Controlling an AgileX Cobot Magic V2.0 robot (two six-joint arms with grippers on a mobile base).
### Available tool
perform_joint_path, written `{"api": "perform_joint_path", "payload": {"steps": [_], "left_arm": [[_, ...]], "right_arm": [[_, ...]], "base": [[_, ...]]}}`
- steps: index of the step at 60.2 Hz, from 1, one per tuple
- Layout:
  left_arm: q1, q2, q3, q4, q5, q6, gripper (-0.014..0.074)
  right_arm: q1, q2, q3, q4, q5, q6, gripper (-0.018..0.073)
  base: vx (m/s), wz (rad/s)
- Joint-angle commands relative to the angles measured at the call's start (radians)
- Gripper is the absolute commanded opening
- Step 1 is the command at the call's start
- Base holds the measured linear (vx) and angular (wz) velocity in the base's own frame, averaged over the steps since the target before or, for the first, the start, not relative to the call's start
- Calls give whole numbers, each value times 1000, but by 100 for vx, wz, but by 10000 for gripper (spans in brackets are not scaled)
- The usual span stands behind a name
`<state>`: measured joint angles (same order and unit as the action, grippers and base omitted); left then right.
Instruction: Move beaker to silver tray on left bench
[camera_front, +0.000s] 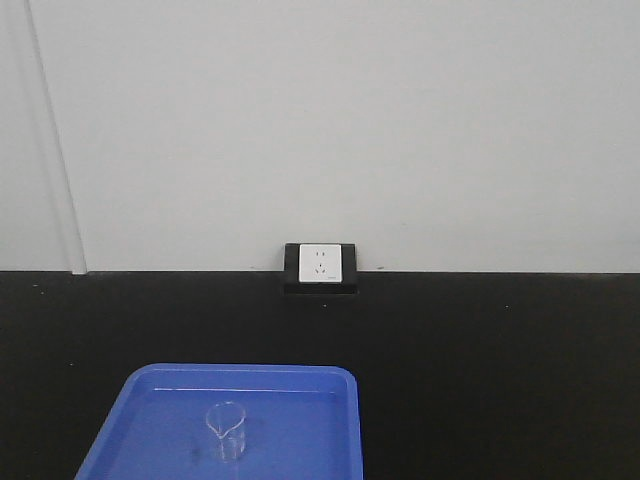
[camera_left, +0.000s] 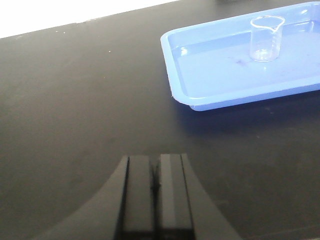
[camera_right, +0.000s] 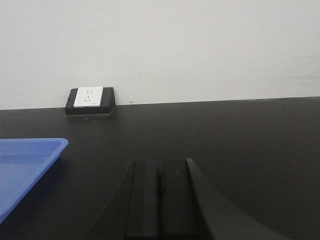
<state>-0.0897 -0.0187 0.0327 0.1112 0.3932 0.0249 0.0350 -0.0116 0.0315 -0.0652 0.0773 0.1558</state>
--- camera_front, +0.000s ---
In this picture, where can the clear glass beaker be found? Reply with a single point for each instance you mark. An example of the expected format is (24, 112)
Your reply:
(226, 420)

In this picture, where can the white wall power socket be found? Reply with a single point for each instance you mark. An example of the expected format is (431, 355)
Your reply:
(320, 269)

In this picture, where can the blue plastic tray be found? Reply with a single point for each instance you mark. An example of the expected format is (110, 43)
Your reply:
(302, 422)

